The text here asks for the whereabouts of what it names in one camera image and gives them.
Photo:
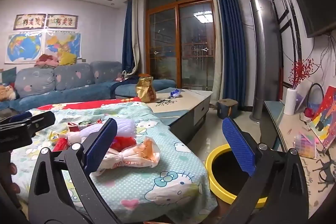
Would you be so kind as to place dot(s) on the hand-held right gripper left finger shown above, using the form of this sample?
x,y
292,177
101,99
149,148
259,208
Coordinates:
x,y
101,145

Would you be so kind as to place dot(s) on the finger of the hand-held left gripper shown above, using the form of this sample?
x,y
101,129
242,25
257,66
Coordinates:
x,y
15,118
36,125

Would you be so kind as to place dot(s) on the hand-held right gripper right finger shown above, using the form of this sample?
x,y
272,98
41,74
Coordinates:
x,y
239,145

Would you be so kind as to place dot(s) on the small green wrapper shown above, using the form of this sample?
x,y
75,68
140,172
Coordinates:
x,y
84,123

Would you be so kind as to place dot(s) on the white foam net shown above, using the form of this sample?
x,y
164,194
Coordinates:
x,y
126,127

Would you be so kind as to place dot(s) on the red glossy packet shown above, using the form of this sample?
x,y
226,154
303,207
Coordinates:
x,y
60,145

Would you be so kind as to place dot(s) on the small red printed wrapper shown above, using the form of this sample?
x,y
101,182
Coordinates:
x,y
73,127

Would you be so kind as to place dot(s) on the white plastic bag orange print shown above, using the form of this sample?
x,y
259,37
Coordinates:
x,y
131,158

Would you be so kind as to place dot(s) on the yellow round trash bin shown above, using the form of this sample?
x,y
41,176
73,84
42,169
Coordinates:
x,y
212,174

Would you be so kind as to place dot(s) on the person's left hand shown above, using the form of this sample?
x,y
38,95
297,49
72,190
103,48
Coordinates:
x,y
13,187

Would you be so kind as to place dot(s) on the orange printed cloth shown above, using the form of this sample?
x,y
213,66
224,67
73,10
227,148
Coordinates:
x,y
6,92

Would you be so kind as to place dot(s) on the small blue stool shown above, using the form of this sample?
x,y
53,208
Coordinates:
x,y
227,108

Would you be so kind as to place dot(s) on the blue grey fabric sofa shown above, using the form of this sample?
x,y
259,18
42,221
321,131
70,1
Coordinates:
x,y
65,92

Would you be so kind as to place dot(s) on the long television cabinet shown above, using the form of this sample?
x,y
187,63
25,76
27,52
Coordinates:
x,y
296,134

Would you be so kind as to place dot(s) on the pile of pink clothes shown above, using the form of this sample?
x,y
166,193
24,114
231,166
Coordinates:
x,y
47,60

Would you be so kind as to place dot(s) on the grey coffee table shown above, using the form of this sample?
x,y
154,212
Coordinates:
x,y
183,108

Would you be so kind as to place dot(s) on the clear bead organiser box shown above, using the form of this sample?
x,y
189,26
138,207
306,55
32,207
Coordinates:
x,y
305,145

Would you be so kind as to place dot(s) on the white ribbed vase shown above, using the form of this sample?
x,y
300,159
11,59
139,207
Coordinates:
x,y
290,102

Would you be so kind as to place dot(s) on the world map poster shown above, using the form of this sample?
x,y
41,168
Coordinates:
x,y
23,48

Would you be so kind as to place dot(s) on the gold paper bag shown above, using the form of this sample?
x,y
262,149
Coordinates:
x,y
145,90

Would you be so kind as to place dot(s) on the beige curtain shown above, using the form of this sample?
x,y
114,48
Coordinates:
x,y
138,37
216,77

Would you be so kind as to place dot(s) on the yellow pillow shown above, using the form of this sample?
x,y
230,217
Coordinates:
x,y
67,58

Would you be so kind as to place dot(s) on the cartoon cat printed blanket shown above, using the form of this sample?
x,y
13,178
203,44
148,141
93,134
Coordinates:
x,y
170,174

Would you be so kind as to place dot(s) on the purple picture card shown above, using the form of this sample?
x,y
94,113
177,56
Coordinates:
x,y
303,98

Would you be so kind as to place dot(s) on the blue snack wrapper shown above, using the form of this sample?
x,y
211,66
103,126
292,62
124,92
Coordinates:
x,y
176,93

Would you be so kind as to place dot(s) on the country map poster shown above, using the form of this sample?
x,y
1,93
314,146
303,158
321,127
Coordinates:
x,y
63,43

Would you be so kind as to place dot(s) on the colourful figure painting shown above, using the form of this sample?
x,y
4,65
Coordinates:
x,y
325,119

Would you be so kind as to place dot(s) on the silver tower air conditioner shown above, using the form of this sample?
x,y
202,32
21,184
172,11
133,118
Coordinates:
x,y
261,56

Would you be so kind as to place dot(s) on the red berry branches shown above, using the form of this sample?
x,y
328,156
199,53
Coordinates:
x,y
300,71

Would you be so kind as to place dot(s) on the framed calligraphy picture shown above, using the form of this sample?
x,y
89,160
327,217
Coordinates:
x,y
30,22
62,21

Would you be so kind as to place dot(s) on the blue curtain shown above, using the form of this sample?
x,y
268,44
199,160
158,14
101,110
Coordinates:
x,y
231,43
128,40

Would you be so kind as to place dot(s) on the wooden glass sliding door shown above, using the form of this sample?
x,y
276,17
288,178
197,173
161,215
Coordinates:
x,y
181,43

